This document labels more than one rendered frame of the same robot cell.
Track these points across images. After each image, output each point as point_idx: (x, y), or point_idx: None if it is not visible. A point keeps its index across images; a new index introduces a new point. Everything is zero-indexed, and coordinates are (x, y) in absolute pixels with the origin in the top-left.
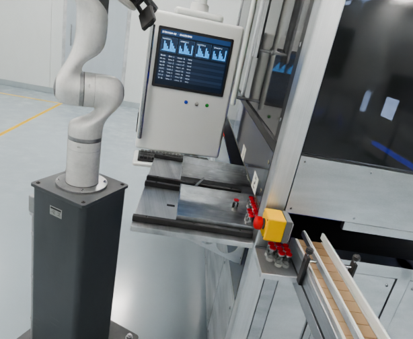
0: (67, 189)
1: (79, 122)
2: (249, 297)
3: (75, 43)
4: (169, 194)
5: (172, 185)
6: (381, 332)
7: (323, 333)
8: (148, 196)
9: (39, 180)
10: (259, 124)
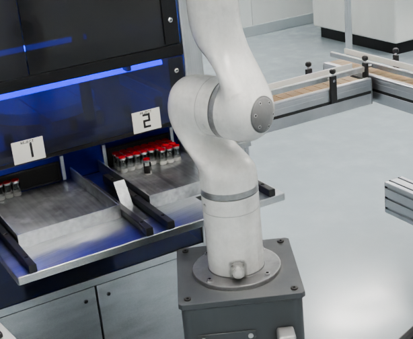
0: (276, 257)
1: (247, 155)
2: None
3: (242, 31)
4: (169, 209)
5: (153, 206)
6: (286, 82)
7: (289, 111)
8: (202, 213)
9: (287, 292)
10: (85, 68)
